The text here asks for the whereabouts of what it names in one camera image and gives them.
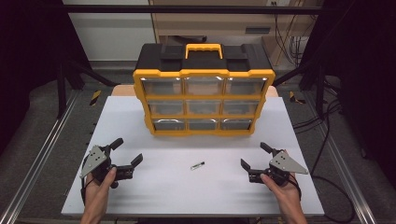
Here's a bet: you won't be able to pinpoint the yellow black organizer cabinet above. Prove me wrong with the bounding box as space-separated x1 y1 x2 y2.
133 42 276 138

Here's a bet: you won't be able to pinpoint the aluminium floor rail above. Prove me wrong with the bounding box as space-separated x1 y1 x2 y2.
303 92 377 224
0 90 80 224

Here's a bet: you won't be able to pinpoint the bundle of hanging cables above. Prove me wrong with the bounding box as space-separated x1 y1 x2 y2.
274 13 312 66

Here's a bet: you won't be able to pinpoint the yellow clamp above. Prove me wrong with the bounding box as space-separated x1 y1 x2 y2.
89 90 103 106
289 91 306 105

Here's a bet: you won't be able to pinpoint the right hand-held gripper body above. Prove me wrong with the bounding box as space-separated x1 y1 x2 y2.
266 149 309 188

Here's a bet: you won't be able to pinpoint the yellow carry handle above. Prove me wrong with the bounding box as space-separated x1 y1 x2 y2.
185 43 224 60

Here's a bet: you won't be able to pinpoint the wooden desk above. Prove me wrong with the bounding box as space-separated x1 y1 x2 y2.
148 0 325 66

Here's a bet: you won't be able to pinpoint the black horizontal frame bar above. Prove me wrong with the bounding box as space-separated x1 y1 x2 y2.
62 4 325 15

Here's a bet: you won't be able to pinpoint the right yellow clamp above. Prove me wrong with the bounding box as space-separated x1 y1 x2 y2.
289 91 306 105

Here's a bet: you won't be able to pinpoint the left yellow clamp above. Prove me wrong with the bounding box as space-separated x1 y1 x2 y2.
89 90 103 106

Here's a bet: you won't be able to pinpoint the right hand-held gripper cable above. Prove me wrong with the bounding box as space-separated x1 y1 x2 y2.
288 175 357 224

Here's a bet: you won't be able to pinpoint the black metal frame strut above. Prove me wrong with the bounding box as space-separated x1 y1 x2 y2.
272 59 326 118
56 59 120 119

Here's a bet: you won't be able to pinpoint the person's right hand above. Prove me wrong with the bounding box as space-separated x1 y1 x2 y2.
260 173 303 210

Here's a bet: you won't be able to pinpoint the white board panel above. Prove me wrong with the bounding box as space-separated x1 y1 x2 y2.
62 0 157 62

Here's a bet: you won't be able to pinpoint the hand-held gripper cable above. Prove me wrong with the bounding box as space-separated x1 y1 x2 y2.
288 175 357 224
79 153 94 207

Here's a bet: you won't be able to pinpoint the black curtain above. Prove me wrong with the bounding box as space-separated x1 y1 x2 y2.
0 0 92 157
306 0 396 194

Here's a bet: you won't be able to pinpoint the person's left hand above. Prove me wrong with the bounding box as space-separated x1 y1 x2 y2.
83 166 118 210

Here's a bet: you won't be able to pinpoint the black floor cables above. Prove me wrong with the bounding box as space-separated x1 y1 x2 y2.
292 78 344 175

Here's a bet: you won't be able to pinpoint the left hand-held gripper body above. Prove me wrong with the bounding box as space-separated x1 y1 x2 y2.
79 145 120 189

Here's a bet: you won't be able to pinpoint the left hand-held gripper cable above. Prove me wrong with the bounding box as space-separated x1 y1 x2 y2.
79 153 94 207

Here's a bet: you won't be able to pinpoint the set of clear plastic drawers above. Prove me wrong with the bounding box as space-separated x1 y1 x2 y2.
139 77 269 132

